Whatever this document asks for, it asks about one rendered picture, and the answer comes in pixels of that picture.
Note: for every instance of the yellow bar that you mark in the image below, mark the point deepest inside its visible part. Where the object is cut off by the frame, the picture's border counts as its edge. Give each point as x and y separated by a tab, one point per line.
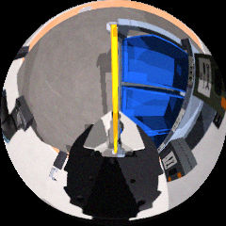
114	47

